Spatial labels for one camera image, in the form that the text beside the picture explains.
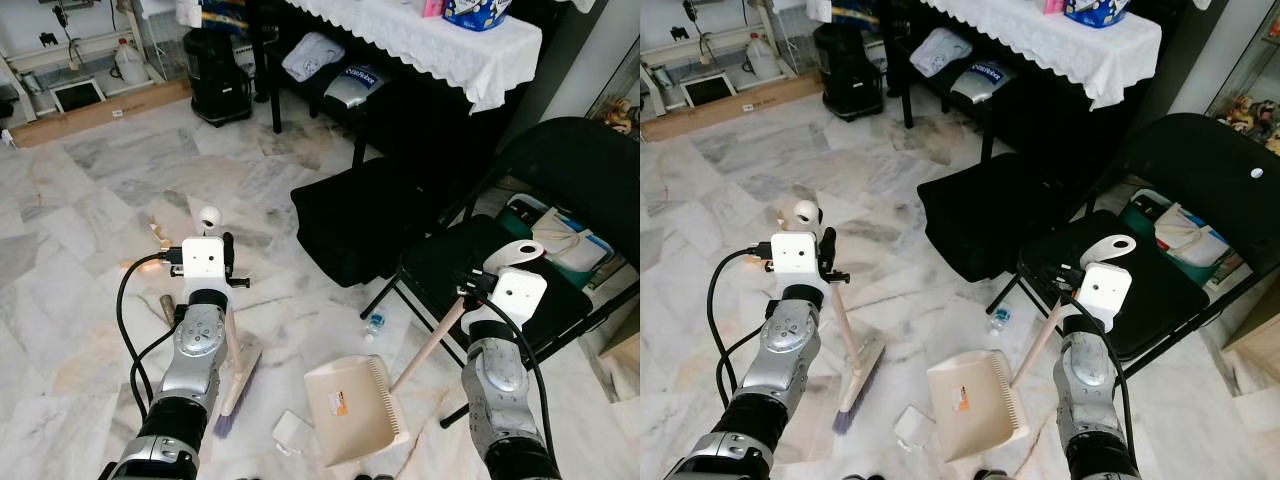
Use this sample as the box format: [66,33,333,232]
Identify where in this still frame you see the blue white tissue pack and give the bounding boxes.
[1063,0,1133,29]
[442,0,514,32]

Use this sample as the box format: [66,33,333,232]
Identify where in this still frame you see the white cushion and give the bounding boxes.
[282,32,347,83]
[910,27,974,79]

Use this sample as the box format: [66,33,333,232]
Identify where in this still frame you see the white framed dark panel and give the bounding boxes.
[50,79,107,114]
[682,73,739,108]

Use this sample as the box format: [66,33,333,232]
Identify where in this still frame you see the small toy figurines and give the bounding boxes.
[598,97,641,136]
[1215,92,1280,156]

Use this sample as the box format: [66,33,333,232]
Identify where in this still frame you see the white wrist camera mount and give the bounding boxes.
[1075,262,1133,331]
[770,232,823,291]
[180,237,229,298]
[487,266,549,328]

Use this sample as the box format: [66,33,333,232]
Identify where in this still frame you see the white paper scrap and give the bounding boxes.
[893,405,936,451]
[272,410,313,457]

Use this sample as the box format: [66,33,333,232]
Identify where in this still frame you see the black folding chair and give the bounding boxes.
[985,113,1280,376]
[360,118,641,373]

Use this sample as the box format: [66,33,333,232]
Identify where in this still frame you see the white plastic jug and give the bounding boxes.
[113,38,149,86]
[747,33,781,81]

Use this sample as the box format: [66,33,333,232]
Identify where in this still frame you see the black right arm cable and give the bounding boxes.
[1075,295,1137,461]
[470,295,554,461]

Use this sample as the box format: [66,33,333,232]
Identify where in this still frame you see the beige long-handled dustpan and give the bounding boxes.
[303,240,546,468]
[926,235,1138,463]

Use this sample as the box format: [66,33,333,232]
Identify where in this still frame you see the silver bag with blue label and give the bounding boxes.
[950,60,1016,104]
[323,63,389,108]

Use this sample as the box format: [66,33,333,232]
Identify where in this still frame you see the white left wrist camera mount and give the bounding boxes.
[770,232,823,291]
[180,237,229,298]

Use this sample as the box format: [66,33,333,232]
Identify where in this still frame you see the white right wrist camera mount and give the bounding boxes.
[487,266,549,328]
[1075,262,1133,331]

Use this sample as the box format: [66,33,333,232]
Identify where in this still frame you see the white tote bag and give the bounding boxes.
[520,205,613,276]
[1150,203,1233,271]

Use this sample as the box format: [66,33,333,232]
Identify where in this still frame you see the long wooden plank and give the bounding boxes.
[640,72,826,143]
[8,80,193,149]

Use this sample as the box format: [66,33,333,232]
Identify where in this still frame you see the green plastic basket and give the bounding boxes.
[500,193,616,291]
[1120,188,1236,286]

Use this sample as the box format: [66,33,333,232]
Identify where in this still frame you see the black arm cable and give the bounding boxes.
[116,250,186,421]
[1075,295,1137,461]
[706,245,776,401]
[470,295,554,461]

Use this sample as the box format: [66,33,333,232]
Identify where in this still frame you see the white low shelf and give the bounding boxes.
[0,25,141,101]
[640,22,771,93]

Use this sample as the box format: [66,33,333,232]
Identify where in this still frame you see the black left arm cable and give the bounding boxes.
[706,245,776,401]
[116,250,186,421]

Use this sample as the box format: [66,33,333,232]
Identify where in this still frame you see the wooden broom with purple bristles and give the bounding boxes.
[793,200,888,436]
[198,205,264,441]

